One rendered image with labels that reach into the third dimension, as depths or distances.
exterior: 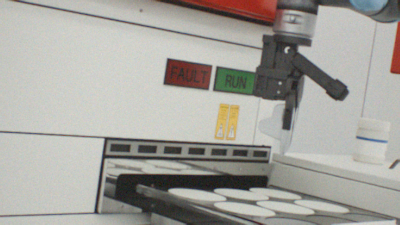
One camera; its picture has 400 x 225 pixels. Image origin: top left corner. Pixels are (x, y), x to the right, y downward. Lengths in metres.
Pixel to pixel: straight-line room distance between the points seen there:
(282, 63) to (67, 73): 0.39
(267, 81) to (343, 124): 3.19
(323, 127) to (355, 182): 2.88
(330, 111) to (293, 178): 2.83
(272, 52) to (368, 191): 0.33
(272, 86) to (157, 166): 0.25
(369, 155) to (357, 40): 2.85
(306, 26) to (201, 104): 0.25
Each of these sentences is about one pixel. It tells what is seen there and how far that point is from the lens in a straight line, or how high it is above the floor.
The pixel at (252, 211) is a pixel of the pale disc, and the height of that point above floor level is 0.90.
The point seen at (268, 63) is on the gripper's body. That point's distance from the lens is 1.40.
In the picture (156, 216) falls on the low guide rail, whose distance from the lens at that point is 1.39.
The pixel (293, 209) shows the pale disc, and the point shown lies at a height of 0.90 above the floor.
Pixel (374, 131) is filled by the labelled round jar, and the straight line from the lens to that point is 1.75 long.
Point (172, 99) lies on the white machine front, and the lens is 1.42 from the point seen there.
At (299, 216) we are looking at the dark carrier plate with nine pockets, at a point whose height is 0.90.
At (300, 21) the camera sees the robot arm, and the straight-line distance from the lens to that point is 1.38.
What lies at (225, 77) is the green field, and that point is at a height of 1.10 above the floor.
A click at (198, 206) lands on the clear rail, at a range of 1.24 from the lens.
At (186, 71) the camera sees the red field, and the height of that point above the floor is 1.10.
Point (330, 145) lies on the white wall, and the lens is 4.48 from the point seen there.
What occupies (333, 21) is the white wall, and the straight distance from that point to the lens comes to 4.37.
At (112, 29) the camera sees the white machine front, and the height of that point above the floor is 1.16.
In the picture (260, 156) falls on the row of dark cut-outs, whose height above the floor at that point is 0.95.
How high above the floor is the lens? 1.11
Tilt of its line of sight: 3 degrees down
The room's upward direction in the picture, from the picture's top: 8 degrees clockwise
